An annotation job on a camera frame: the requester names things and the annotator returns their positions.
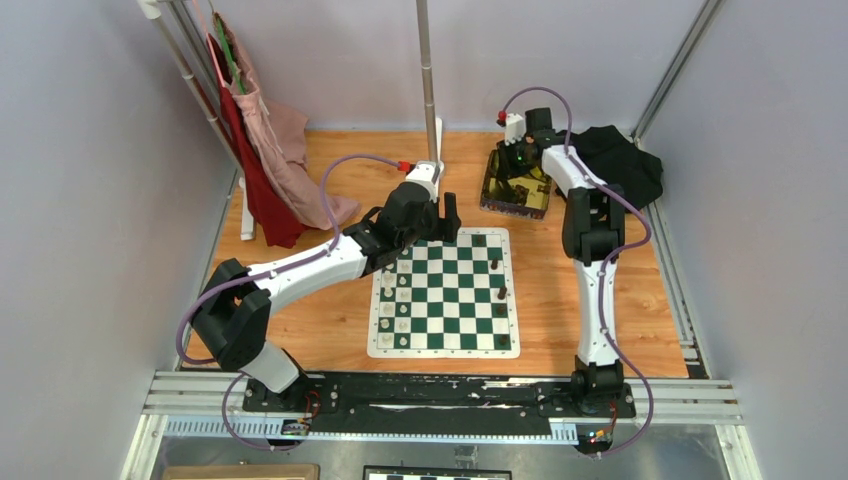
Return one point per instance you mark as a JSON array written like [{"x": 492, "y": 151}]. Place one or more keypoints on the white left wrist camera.
[{"x": 427, "y": 174}]

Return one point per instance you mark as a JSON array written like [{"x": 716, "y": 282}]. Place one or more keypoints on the white stand base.
[{"x": 434, "y": 131}]

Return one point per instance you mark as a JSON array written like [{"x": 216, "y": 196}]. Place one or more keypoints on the green white chess board mat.
[{"x": 452, "y": 293}]

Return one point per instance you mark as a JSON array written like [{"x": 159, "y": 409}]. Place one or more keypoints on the decorated gold tin box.
[{"x": 525, "y": 196}]

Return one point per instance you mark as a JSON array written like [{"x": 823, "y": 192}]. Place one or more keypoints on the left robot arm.
[{"x": 231, "y": 316}]

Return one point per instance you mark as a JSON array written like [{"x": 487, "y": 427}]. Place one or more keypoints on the metal stand pole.
[{"x": 422, "y": 18}]

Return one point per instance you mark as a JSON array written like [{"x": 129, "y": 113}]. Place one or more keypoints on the white clothes rack pole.
[{"x": 181, "y": 35}]

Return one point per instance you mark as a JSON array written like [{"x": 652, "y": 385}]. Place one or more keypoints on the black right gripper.
[{"x": 508, "y": 171}]

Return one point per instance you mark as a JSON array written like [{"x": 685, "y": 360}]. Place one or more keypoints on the black cloth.
[{"x": 615, "y": 159}]

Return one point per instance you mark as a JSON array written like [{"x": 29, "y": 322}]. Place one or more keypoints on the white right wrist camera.
[{"x": 514, "y": 128}]

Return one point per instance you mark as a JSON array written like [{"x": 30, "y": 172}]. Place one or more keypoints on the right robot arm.
[{"x": 593, "y": 230}]

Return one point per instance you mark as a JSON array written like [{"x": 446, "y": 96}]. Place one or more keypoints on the pink cloth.
[{"x": 276, "y": 133}]

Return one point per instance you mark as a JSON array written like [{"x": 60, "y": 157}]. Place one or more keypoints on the red cloth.
[{"x": 279, "y": 225}]

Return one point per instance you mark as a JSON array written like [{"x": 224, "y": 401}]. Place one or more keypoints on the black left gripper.
[{"x": 448, "y": 228}]

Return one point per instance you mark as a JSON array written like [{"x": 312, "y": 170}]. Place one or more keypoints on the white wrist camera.
[
  {"x": 514, "y": 128},
  {"x": 427, "y": 174}
]

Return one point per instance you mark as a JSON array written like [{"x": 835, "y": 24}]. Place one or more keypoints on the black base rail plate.
[{"x": 432, "y": 404}]

